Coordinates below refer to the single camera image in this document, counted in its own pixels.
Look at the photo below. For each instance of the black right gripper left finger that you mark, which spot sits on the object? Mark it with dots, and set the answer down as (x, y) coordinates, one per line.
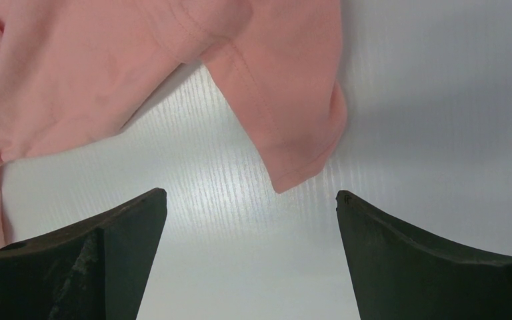
(97, 268)

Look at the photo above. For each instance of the pink t shirt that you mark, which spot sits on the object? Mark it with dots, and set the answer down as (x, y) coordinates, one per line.
(75, 72)

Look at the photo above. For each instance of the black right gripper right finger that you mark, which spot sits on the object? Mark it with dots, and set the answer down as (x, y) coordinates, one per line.
(400, 271)

